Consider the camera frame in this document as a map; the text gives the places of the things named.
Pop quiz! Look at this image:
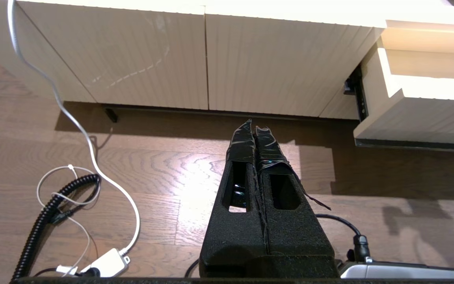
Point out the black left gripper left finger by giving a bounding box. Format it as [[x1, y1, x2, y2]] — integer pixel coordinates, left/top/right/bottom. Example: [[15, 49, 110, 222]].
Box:
[[199, 119, 269, 263]]

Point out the white power adapter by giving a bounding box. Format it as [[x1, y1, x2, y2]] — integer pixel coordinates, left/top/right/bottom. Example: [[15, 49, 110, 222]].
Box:
[[81, 248, 130, 278]]

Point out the white ribbed drawer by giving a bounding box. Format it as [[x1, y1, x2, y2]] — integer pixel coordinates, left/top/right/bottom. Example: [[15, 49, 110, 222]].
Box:
[[353, 20, 454, 152]]

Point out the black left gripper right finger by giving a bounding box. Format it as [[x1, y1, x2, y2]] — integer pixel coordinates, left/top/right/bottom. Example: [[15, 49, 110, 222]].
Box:
[[254, 126, 335, 258]]

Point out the white ribbed cabinet door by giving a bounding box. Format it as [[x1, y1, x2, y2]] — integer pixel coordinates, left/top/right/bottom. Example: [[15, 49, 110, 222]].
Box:
[[205, 6, 385, 118], [16, 0, 208, 110]]

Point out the white low cabinet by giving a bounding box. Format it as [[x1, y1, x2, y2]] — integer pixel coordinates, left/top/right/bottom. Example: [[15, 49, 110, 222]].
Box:
[[0, 0, 454, 121]]

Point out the black coiled cable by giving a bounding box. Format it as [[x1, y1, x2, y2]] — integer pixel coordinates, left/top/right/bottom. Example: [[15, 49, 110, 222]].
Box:
[[10, 174, 100, 281]]

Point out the thin white cable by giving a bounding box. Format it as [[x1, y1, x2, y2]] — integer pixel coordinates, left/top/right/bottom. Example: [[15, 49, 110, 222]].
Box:
[[36, 165, 101, 277]]

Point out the white power cable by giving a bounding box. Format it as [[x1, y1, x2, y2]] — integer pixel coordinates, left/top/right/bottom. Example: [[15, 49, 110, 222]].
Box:
[[7, 0, 140, 257]]

